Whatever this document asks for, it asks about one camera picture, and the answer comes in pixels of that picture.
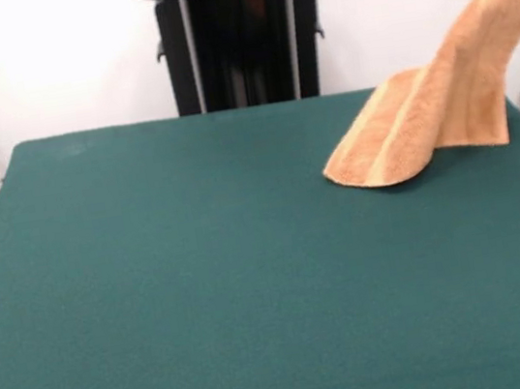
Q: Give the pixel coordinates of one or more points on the tan terry towel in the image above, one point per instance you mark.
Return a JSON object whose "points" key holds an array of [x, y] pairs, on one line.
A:
{"points": [[447, 103]]}

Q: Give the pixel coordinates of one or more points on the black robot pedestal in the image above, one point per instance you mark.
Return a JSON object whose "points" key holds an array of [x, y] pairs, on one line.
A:
{"points": [[241, 36]]}

